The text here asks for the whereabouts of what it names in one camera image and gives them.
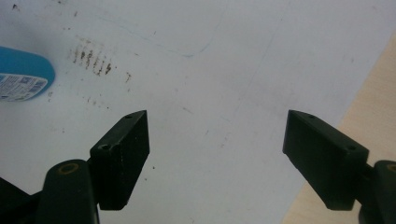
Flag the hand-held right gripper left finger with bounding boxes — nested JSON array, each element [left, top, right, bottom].
[[89, 109, 150, 211]]

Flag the blue bottle with white label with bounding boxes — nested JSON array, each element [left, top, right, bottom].
[[0, 46, 56, 103]]

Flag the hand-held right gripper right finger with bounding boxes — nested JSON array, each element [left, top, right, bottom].
[[282, 109, 370, 212]]

